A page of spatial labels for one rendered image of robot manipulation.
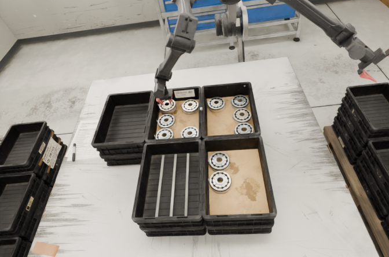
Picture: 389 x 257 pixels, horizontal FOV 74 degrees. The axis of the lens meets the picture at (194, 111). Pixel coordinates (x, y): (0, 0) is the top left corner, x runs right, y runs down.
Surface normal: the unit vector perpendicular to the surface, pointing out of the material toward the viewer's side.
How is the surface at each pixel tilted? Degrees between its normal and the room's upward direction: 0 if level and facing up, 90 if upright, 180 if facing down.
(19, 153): 0
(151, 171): 0
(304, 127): 0
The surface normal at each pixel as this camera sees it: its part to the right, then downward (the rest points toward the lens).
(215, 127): -0.13, -0.67
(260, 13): 0.03, 0.73
